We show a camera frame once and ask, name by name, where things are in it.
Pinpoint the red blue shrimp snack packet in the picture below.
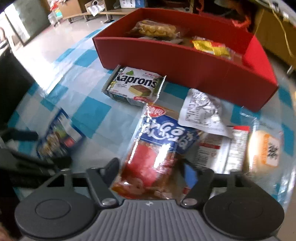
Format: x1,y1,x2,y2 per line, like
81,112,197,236
111,103,203,199

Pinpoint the white sachet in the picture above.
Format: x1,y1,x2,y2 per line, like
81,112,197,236
178,88,233,138

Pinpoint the orange plastic bag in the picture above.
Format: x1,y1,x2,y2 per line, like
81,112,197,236
194,1,254,29

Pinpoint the waffle snack packet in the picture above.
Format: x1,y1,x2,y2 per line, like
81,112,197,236
128,20,181,40

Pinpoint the blue coconut snack packet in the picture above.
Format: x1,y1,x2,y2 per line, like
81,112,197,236
36,108,85,160

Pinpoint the red cardboard box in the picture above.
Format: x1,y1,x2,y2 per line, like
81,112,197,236
93,8,278,111

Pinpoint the Kaprons wafer packet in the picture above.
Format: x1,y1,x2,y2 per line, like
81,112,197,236
102,65,166,107

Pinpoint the red yellow snack packet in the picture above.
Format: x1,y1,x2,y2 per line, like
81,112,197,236
192,36,242,61

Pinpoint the blue white checkered cloth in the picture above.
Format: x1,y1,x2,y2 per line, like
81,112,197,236
6,22,296,209

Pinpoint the clear bun packet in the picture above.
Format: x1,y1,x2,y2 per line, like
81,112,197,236
240,110,283,186

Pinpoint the white red barcode packet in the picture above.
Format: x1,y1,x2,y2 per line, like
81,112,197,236
182,126,251,197

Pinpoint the yellow cable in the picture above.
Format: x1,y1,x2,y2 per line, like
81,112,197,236
270,2,296,65

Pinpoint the white blue cardboard box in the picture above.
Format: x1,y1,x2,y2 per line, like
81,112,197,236
119,0,147,8

